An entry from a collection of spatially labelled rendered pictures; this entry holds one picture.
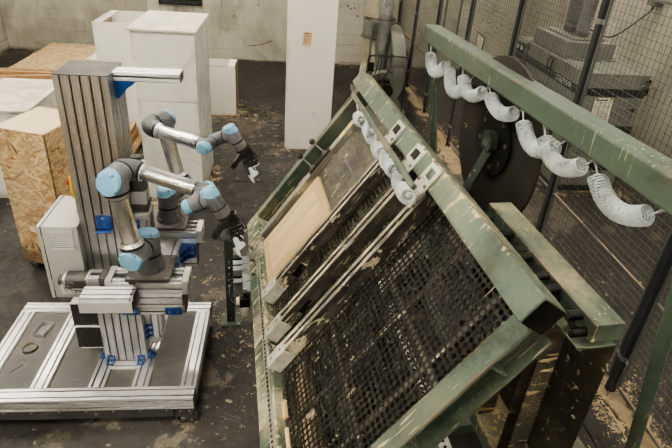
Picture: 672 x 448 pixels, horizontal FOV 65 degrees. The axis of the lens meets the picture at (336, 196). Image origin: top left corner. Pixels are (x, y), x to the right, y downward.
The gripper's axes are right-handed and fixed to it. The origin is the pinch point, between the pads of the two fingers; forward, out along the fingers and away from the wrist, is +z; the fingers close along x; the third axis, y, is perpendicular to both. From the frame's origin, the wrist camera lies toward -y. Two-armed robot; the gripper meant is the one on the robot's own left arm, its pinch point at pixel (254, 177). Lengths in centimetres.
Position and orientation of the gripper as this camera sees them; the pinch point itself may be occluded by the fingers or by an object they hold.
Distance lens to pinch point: 312.9
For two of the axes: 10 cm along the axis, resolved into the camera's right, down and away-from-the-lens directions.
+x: -0.6, -4.8, 8.7
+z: 4.1, 7.9, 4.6
